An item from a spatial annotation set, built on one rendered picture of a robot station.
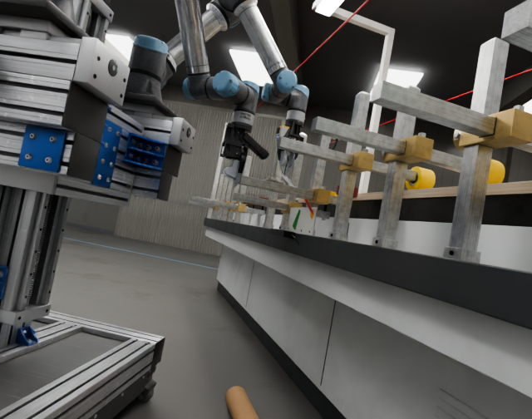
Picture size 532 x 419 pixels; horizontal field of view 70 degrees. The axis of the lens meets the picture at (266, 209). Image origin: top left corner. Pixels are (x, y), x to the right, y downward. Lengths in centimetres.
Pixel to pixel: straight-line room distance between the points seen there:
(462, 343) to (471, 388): 28
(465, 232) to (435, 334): 21
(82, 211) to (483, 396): 859
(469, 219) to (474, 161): 11
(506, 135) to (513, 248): 32
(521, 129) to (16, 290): 118
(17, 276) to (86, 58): 60
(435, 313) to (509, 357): 17
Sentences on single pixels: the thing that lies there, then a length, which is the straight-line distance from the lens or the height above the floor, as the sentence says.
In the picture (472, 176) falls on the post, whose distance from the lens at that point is 81.
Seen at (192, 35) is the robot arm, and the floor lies 125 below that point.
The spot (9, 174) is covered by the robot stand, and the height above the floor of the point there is 71.
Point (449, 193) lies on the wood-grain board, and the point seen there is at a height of 88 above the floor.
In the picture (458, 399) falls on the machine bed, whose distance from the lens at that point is 111.
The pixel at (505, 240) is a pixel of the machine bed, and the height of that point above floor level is 77.
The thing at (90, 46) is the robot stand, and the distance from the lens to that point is 87.
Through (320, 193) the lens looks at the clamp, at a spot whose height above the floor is 85.
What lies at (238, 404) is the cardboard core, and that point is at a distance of 151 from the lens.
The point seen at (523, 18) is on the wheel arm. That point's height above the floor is 94.
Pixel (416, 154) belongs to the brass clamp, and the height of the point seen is 93.
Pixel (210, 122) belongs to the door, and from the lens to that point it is 825.
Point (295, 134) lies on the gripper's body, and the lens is 157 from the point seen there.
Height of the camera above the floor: 69
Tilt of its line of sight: 3 degrees up
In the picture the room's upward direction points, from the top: 11 degrees clockwise
